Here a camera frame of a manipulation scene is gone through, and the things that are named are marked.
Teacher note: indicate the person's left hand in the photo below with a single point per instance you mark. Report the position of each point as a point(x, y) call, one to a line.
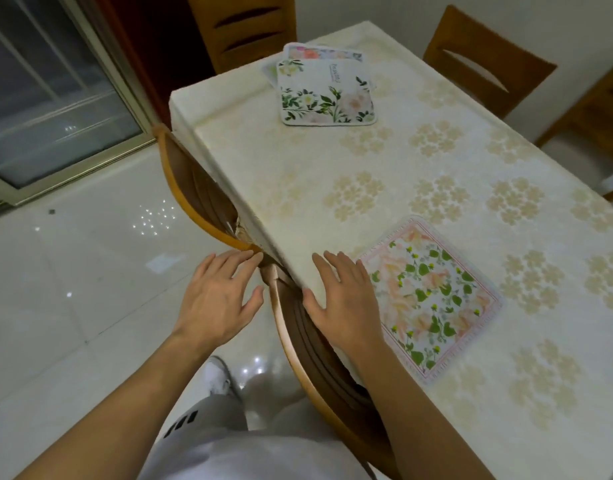
point(211, 307)

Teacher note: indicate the person's right hand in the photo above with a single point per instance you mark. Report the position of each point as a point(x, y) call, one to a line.
point(349, 312)

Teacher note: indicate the person's right thumb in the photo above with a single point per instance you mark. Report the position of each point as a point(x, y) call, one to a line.
point(312, 304)

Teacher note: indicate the person's right middle finger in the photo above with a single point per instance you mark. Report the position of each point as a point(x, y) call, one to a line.
point(339, 269)

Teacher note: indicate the person's left little finger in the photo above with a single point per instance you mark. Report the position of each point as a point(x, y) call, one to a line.
point(202, 269)

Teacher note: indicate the person's right little finger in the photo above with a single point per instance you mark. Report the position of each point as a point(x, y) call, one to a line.
point(366, 282)

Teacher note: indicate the person's left thumb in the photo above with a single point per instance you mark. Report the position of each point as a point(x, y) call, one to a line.
point(252, 302)

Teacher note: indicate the person's left middle finger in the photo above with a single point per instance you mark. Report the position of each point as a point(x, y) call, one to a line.
point(232, 267)

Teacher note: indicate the person's right forearm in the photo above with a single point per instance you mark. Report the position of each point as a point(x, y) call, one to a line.
point(416, 419)

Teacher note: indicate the person's left forearm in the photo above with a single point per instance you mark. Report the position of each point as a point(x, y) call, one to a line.
point(121, 414)

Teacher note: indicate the pink floral square placemat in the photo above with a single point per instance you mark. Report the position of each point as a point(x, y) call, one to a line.
point(431, 299)

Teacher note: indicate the wooden dining chair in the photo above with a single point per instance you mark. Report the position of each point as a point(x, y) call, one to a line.
point(196, 194)
point(331, 374)
point(586, 139)
point(486, 59)
point(246, 29)

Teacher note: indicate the white shoe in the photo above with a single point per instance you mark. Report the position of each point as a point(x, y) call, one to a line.
point(220, 375)

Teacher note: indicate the cream floral patterned tablecloth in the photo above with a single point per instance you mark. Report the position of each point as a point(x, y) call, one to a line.
point(436, 194)

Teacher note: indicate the grey trousers with black stripes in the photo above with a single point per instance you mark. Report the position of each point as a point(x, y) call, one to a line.
point(211, 414)

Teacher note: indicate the white shirt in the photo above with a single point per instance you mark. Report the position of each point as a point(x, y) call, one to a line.
point(256, 457)

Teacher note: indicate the white placemat with green leaves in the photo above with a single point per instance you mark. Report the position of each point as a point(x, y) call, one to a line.
point(326, 99)

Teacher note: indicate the pale floral placemat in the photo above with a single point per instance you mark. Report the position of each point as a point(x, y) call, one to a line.
point(271, 72)

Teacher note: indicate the pink flower placemat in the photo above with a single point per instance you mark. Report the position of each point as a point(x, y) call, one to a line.
point(311, 52)

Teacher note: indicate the dark red wooden door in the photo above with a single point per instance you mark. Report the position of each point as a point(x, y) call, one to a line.
point(156, 49)

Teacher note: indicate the sliding glass door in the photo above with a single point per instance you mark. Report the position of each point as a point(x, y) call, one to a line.
point(51, 94)

